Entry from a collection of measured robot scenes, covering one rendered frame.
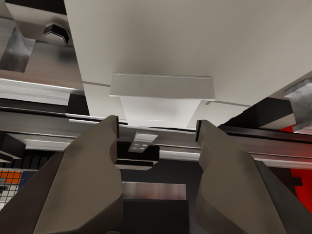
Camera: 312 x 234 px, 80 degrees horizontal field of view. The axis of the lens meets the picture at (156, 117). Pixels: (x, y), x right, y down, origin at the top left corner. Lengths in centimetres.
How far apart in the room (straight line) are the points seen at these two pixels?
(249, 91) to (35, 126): 48
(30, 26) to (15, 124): 31
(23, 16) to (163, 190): 27
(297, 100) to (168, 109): 34
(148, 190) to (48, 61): 22
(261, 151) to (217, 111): 46
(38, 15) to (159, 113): 18
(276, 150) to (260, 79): 55
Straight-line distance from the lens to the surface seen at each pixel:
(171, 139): 53
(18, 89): 32
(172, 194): 28
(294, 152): 77
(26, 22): 30
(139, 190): 27
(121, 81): 16
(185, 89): 16
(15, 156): 56
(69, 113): 27
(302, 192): 119
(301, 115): 49
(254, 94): 21
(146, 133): 31
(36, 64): 30
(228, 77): 17
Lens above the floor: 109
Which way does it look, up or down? 22 degrees down
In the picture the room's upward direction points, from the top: 178 degrees counter-clockwise
